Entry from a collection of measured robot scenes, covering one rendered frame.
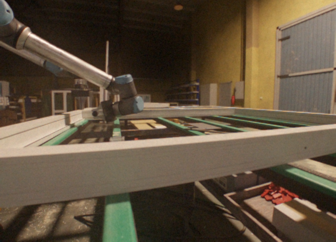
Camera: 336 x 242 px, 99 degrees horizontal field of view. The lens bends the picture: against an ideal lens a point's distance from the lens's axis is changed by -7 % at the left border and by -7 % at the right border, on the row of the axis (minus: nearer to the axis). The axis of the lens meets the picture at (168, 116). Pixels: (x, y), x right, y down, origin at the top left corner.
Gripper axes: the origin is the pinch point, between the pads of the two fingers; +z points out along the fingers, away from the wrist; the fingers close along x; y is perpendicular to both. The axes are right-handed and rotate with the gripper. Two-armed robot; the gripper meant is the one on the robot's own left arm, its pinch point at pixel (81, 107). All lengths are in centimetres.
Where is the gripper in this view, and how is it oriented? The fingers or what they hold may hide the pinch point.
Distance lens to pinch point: 138.8
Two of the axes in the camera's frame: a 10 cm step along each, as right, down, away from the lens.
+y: -2.9, -0.9, 9.5
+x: -9.6, 0.3, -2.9
